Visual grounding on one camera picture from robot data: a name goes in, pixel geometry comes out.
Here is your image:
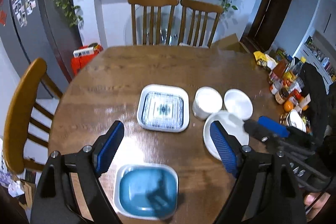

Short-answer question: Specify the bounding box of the beaded wooden trivet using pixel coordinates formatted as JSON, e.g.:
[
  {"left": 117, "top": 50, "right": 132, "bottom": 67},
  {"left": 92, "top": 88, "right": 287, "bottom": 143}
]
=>
[{"left": 279, "top": 113, "right": 291, "bottom": 126}]

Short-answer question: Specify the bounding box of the brown sauce jar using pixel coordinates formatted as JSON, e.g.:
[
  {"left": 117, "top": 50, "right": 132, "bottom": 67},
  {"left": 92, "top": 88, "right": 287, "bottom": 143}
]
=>
[{"left": 274, "top": 88, "right": 289, "bottom": 105}]

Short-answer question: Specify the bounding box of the wooden chair back left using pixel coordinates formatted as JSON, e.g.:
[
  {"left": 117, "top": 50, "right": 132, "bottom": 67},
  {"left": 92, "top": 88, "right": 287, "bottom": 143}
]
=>
[{"left": 127, "top": 0, "right": 179, "bottom": 46}]

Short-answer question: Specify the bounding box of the small white bowl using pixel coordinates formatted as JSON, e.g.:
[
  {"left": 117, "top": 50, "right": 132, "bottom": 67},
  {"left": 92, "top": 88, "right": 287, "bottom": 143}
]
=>
[{"left": 224, "top": 89, "right": 253, "bottom": 121}]

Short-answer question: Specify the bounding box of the red sauce bottle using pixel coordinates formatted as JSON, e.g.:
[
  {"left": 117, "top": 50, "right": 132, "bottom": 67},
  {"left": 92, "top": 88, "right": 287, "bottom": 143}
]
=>
[{"left": 267, "top": 59, "right": 288, "bottom": 85}]

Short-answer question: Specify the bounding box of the orange fruit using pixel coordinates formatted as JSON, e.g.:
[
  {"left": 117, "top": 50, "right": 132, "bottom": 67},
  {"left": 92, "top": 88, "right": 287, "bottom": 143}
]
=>
[{"left": 282, "top": 100, "right": 294, "bottom": 113}]

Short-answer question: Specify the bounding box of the white blue patterned square plate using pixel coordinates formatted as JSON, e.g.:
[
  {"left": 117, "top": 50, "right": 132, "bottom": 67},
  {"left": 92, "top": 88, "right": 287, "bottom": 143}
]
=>
[{"left": 137, "top": 84, "right": 190, "bottom": 133}]

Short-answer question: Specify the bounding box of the grey refrigerator with magnets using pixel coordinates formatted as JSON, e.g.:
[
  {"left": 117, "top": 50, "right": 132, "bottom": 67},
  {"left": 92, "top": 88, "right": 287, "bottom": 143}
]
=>
[{"left": 1, "top": 0, "right": 81, "bottom": 92}]

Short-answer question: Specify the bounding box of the wooden chair left side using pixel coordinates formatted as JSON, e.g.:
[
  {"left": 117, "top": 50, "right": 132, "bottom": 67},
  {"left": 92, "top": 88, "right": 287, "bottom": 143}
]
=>
[{"left": 3, "top": 57, "right": 63, "bottom": 174}]

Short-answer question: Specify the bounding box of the large white bowl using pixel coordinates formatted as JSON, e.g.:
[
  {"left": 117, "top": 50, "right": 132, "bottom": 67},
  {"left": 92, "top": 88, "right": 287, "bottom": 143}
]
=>
[{"left": 203, "top": 110, "right": 250, "bottom": 162}]

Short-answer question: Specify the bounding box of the yellow cap oil bottle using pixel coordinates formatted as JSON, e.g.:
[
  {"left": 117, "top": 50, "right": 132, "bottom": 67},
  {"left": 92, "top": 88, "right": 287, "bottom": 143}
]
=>
[{"left": 290, "top": 56, "right": 306, "bottom": 77}]

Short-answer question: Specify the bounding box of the red bag on floor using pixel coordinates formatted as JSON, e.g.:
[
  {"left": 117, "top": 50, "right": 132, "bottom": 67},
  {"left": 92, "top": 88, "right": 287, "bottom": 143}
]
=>
[{"left": 71, "top": 43, "right": 104, "bottom": 76}]

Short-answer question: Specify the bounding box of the wooden chair back right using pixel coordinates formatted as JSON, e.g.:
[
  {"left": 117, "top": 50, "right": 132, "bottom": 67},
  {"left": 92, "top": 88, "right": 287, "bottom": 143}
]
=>
[{"left": 178, "top": 0, "right": 224, "bottom": 48}]

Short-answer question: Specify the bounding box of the yellow snack bag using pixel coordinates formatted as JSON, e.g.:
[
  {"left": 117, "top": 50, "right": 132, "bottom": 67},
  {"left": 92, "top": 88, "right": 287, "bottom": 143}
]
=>
[{"left": 253, "top": 51, "right": 278, "bottom": 70}]

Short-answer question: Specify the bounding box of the cardboard box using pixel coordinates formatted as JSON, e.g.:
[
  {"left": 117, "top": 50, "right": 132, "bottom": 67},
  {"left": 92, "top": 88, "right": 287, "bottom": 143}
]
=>
[{"left": 210, "top": 34, "right": 250, "bottom": 53}]

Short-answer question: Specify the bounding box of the wooden chair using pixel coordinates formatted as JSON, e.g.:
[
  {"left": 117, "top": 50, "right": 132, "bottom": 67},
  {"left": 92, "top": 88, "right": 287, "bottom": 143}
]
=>
[
  {"left": 178, "top": 0, "right": 224, "bottom": 48},
  {"left": 127, "top": 0, "right": 179, "bottom": 46},
  {"left": 3, "top": 57, "right": 63, "bottom": 174}
]

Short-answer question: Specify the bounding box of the right hand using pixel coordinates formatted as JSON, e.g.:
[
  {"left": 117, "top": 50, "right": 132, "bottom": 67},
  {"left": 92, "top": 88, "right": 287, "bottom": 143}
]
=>
[{"left": 304, "top": 193, "right": 330, "bottom": 222}]

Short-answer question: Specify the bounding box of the patterned small dish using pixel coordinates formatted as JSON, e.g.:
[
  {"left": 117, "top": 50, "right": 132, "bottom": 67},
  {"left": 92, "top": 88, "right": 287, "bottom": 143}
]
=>
[{"left": 286, "top": 110, "right": 306, "bottom": 132}]

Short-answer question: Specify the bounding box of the dark wooden door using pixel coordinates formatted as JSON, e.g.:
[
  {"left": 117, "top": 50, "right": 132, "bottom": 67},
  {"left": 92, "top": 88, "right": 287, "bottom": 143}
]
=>
[{"left": 248, "top": 0, "right": 291, "bottom": 52}]

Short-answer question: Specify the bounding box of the white ramekin cup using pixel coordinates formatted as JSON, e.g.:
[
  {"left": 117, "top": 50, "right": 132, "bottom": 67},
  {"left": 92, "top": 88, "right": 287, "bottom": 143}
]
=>
[{"left": 192, "top": 86, "right": 223, "bottom": 121}]

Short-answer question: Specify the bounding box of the red lid jar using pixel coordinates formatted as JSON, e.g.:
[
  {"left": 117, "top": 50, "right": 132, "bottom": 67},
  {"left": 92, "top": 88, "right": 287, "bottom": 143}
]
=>
[{"left": 289, "top": 89, "right": 302, "bottom": 102}]

